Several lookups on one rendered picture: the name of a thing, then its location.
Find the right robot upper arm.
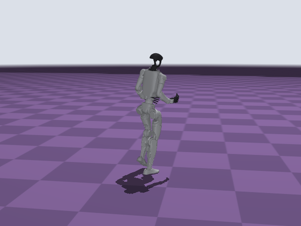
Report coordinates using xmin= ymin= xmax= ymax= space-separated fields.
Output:
xmin=156 ymin=73 xmax=166 ymax=97

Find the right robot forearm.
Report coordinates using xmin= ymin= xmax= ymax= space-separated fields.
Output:
xmin=159 ymin=92 xmax=174 ymax=104

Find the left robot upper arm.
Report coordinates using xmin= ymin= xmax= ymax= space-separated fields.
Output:
xmin=135 ymin=69 xmax=146 ymax=91

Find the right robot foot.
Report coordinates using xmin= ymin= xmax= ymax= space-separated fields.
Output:
xmin=143 ymin=168 xmax=159 ymax=175

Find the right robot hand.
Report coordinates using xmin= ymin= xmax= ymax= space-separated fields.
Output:
xmin=170 ymin=94 xmax=179 ymax=103

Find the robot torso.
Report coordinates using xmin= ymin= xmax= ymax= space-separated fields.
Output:
xmin=141 ymin=67 xmax=162 ymax=114

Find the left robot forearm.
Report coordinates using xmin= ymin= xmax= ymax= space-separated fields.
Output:
xmin=136 ymin=91 xmax=148 ymax=99

